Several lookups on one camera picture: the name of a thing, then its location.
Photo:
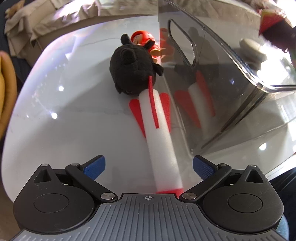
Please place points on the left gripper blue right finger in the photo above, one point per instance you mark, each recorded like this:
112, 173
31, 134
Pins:
212, 177

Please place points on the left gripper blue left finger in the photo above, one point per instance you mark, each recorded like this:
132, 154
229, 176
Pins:
84, 176

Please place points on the white red foam rocket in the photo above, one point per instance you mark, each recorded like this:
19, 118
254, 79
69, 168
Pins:
152, 112

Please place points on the smoky transparent storage bin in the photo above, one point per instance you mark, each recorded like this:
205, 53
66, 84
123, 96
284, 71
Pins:
226, 111

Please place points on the black plush toy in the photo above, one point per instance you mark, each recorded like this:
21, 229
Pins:
131, 67

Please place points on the red figurine doll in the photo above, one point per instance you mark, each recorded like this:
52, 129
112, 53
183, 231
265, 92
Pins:
142, 38

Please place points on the yellow leather armchair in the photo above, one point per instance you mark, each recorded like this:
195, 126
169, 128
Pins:
8, 90

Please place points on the beige round puck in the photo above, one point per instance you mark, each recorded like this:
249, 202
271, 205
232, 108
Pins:
253, 53

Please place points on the beige covered sofa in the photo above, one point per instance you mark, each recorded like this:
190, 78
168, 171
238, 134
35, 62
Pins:
25, 21

